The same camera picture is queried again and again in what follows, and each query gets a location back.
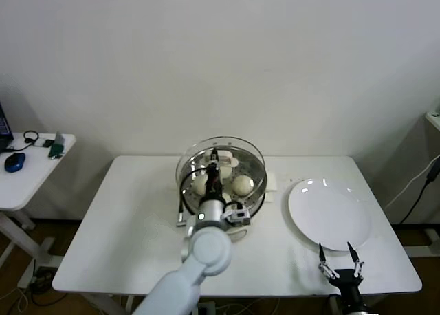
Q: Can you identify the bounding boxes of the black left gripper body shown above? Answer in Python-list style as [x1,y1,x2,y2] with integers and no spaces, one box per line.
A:
[202,166,224,202]

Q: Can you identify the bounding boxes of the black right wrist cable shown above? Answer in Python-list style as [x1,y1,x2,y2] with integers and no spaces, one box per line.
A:
[327,293,342,315]

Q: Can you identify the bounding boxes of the black power cable with adapter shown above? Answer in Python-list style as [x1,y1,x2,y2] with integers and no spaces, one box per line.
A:
[400,163,439,225]

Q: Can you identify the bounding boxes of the white wall cable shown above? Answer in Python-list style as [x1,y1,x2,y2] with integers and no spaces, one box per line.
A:
[383,153,440,209]

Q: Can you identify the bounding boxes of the white electric cooking pot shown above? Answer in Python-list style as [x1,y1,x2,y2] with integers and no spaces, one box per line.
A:
[170,170,278,244]

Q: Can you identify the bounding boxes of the glass lid with white handle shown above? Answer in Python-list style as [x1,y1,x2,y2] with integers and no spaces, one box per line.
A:
[175,133,267,195]

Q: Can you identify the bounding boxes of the white desk foot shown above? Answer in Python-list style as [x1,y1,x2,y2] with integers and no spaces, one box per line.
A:
[401,227,440,258]

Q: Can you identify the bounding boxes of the white floor power strip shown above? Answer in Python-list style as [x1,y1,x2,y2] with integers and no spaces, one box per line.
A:
[197,301,217,315]

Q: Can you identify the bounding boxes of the green and grey gadget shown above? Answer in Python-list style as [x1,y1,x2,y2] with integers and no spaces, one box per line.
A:
[47,132,66,160]

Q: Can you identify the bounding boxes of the blue computer mouse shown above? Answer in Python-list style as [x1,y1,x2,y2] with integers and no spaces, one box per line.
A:
[3,152,27,173]

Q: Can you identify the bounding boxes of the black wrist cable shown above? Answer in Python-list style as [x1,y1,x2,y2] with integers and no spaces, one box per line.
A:
[175,164,211,228]
[327,293,342,315]

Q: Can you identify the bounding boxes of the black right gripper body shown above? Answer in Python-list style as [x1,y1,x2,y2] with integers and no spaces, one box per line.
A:
[331,268,364,304]

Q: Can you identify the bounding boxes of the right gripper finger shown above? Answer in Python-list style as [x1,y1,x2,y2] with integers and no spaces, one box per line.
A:
[347,241,365,279]
[317,243,337,280]

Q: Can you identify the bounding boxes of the perforated stainless steel steamer basket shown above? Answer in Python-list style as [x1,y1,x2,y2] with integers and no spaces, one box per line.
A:
[180,146,268,217]

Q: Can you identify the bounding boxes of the dark laptop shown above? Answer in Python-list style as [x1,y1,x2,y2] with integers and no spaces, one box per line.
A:
[0,103,14,153]

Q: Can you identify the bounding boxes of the large white plate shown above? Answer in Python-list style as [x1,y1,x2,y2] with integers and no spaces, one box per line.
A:
[282,178,373,252]

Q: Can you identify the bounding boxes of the black floor cables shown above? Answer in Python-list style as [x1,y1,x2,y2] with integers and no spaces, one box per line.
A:
[29,265,66,307]

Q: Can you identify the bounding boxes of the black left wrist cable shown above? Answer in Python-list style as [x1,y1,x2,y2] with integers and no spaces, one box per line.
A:
[175,164,211,228]

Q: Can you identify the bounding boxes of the white side table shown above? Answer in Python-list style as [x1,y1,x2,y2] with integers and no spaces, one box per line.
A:
[0,133,76,290]

